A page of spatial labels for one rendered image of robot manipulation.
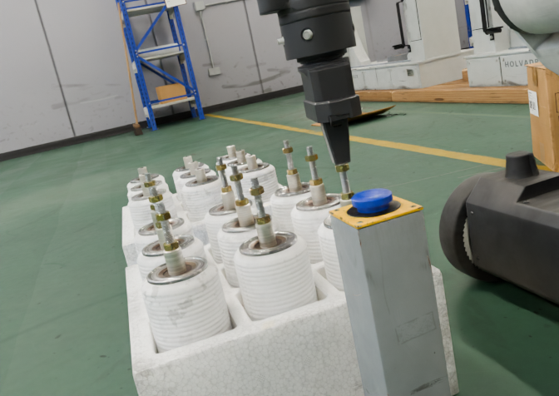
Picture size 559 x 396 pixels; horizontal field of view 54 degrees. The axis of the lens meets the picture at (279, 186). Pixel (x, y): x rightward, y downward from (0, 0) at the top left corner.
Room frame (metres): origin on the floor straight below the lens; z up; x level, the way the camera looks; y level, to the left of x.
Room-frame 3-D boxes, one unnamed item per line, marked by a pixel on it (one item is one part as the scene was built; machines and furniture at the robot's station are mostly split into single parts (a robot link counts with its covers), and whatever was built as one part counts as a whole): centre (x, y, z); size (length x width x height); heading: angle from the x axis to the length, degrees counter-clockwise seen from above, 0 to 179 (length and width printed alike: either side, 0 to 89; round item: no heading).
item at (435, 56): (4.67, -1.16, 0.45); 1.61 x 0.57 x 0.74; 16
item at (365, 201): (0.52, -0.09, 0.32); 0.04 x 0.04 x 0.02
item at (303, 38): (0.69, -0.08, 0.45); 0.13 x 0.10 x 0.12; 4
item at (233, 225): (0.78, 0.06, 0.25); 0.08 x 0.08 x 0.01
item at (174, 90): (6.59, 1.02, 0.36); 0.31 x 0.25 x 0.20; 106
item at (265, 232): (0.66, 0.03, 0.26); 0.02 x 0.02 x 0.03
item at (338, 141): (0.68, -0.09, 0.36); 0.03 x 0.02 x 0.06; 94
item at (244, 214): (0.78, 0.06, 0.26); 0.02 x 0.02 x 0.03
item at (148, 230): (0.86, 0.20, 0.25); 0.08 x 0.08 x 0.01
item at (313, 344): (0.78, 0.06, 0.09); 0.39 x 0.39 x 0.18; 14
